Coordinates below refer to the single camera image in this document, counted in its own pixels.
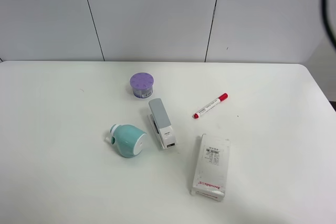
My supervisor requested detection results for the teal pencil sharpener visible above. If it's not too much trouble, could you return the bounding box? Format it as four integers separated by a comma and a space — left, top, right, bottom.
104, 124, 148, 158

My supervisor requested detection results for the black cable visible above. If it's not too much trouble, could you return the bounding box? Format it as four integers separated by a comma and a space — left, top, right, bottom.
320, 0, 336, 49

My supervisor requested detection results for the white cardboard box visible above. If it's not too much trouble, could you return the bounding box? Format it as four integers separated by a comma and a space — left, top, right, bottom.
191, 134, 230, 202

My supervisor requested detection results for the purple round container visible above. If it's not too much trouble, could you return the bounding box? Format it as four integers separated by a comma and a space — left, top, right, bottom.
130, 72, 154, 99

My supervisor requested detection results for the red white marker pen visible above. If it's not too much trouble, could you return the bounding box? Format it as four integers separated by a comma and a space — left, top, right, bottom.
193, 93, 228, 119

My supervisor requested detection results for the white grey stapler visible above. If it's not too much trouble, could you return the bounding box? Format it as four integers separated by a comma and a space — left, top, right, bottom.
148, 98, 176, 150

